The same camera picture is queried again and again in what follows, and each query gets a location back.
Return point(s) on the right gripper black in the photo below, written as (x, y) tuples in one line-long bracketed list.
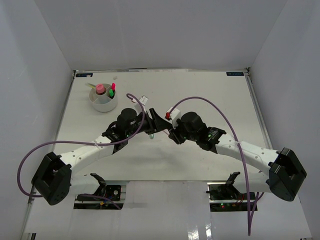
[(173, 134)]

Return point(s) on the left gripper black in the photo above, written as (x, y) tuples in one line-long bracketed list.
[(157, 124)]

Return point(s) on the black highlighter green cap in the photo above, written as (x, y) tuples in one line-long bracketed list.
[(111, 93)]

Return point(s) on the black highlighter pink cap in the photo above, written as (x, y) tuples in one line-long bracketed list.
[(113, 86)]

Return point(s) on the pink capped crayon tube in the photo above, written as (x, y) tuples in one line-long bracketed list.
[(100, 89)]

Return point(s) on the yellow pen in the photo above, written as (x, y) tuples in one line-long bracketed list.
[(90, 85)]

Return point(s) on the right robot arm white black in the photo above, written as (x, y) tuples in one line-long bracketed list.
[(281, 172)]

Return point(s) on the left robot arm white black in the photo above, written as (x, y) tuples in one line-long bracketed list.
[(56, 176)]

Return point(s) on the white round divided organizer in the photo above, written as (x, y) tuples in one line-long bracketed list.
[(103, 103)]

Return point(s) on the right blue table label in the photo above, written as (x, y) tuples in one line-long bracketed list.
[(234, 73)]

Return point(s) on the blue table label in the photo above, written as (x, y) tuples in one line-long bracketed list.
[(83, 75), (234, 73)]

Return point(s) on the left blue table label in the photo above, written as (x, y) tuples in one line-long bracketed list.
[(83, 75)]

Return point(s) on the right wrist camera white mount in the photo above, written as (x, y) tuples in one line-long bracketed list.
[(173, 115)]

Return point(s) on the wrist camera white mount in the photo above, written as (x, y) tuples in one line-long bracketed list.
[(173, 115), (143, 101)]

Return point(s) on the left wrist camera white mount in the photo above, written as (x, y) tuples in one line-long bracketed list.
[(143, 101)]

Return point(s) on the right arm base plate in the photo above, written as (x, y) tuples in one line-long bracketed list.
[(226, 198)]

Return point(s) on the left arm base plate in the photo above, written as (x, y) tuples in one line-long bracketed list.
[(113, 199)]

